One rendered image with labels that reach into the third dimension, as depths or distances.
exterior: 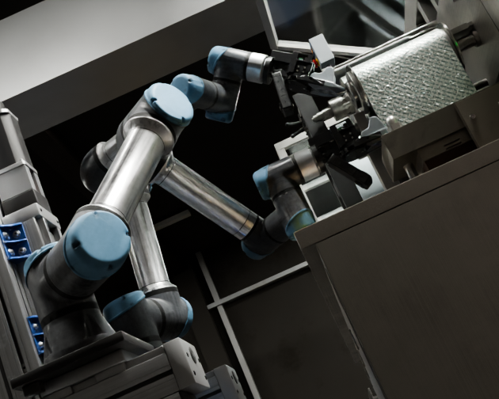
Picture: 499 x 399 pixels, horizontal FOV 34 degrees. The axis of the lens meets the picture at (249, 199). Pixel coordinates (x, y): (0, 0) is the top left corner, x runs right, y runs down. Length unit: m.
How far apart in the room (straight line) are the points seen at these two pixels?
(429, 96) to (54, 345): 1.04
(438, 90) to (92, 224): 0.92
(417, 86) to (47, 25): 3.04
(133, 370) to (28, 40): 3.39
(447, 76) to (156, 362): 1.00
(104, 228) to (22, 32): 3.33
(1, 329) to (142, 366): 0.42
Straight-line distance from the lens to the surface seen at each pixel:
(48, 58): 4.64
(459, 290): 1.62
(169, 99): 1.80
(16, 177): 2.02
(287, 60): 2.13
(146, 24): 4.55
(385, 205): 1.65
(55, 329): 1.60
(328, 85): 2.07
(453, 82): 2.03
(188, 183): 1.92
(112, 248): 1.51
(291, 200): 1.90
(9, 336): 1.84
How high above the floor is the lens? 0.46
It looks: 19 degrees up
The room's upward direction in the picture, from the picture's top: 24 degrees counter-clockwise
